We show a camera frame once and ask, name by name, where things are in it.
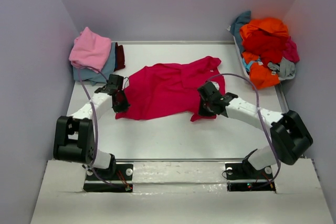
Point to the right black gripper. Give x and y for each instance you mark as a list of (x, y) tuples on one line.
[(202, 112)]

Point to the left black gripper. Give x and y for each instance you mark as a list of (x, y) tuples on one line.
[(125, 105)]

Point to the magenta t shirt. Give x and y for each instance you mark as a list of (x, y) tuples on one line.
[(290, 53), (169, 88)]

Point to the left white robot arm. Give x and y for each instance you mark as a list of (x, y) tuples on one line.
[(76, 135)]

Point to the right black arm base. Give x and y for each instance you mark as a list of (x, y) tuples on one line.
[(238, 180)]

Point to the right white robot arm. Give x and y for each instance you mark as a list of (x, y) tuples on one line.
[(286, 132)]

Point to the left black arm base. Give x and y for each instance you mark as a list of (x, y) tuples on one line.
[(119, 182)]

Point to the dark red folded t shirt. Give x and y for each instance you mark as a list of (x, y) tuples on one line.
[(120, 57)]

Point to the light blue folded t shirt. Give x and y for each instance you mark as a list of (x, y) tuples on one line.
[(89, 75)]

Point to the orange t shirt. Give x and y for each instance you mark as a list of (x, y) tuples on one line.
[(260, 75)]

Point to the pink folded t shirt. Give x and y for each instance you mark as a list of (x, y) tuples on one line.
[(90, 50)]

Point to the grey t shirt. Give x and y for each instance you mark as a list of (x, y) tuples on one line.
[(286, 70)]

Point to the teal blue t shirt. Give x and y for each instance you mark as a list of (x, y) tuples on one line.
[(241, 20)]

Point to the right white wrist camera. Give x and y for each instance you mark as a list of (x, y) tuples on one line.
[(217, 86)]

